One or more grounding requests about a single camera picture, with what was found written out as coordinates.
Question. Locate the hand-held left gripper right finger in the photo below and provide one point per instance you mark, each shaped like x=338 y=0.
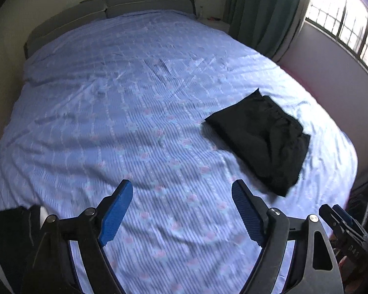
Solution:
x=248 y=214

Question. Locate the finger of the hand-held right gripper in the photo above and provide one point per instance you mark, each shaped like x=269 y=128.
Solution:
x=332 y=220
x=345 y=216

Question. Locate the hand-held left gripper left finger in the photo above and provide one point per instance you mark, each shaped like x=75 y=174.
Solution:
x=116 y=214

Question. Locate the black pants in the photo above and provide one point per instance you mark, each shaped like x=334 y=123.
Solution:
x=263 y=141

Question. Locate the blue patterned bedsheet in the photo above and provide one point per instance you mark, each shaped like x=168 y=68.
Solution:
x=110 y=113

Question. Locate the folded black garment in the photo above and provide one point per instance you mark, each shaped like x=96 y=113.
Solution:
x=9 y=235

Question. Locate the window with metal grille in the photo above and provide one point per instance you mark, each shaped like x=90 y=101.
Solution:
x=349 y=27

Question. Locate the white nightstand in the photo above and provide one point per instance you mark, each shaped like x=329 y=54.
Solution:
x=216 y=24

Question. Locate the teal curtain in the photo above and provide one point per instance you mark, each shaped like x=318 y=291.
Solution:
x=263 y=12

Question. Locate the grey padded headboard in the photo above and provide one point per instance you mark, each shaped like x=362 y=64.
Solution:
x=141 y=1

